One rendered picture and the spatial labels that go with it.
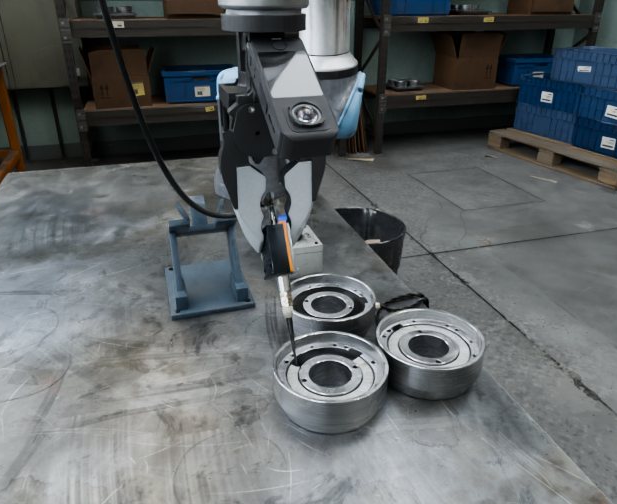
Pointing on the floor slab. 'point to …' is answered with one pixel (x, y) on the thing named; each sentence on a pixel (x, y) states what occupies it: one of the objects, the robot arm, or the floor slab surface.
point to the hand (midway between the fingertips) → (275, 241)
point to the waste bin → (392, 239)
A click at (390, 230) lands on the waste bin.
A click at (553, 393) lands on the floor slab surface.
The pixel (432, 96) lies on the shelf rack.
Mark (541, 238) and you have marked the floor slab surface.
